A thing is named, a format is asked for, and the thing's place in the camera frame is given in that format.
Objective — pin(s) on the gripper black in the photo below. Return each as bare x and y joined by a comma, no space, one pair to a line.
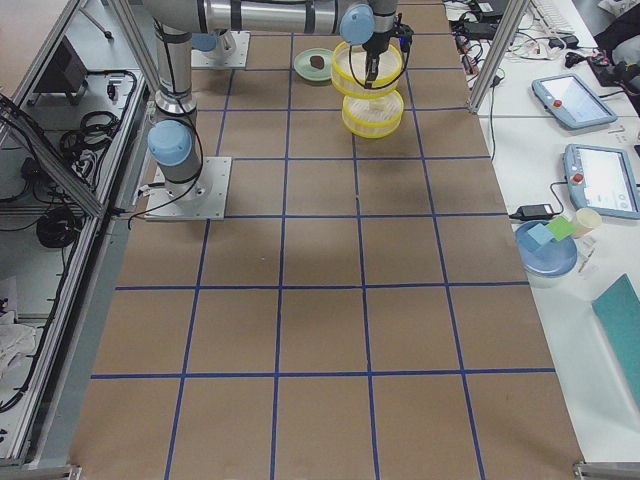
374,43

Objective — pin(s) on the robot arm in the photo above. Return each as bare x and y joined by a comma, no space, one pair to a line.
369,24
219,40

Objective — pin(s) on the dark brown bun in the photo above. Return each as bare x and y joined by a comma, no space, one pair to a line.
316,62

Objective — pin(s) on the light green plate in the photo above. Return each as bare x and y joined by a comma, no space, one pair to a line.
305,71

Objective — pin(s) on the upper teach pendant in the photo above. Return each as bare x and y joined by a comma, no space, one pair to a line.
571,102

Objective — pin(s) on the teach pendant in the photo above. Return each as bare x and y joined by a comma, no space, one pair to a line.
571,102
601,178

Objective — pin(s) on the black power adapter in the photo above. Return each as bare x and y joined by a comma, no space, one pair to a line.
533,212

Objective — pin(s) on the blue foam block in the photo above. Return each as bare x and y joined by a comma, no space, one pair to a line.
538,236

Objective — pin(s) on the green foam block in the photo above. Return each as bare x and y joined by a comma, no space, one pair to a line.
560,228

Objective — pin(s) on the lower teach pendant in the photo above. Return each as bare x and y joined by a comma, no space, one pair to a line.
601,178

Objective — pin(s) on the beige cup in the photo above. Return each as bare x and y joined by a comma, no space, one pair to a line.
584,221

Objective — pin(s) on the blue plate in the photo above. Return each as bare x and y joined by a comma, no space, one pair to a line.
551,260

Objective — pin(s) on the teal board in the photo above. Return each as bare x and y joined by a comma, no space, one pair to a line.
617,309

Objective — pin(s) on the white crumpled cloth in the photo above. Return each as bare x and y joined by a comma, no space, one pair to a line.
17,340

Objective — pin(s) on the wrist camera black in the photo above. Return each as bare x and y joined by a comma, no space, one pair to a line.
404,33

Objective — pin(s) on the aluminium frame post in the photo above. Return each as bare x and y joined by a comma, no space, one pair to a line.
504,35

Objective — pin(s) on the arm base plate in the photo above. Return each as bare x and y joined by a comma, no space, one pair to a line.
206,200
220,51

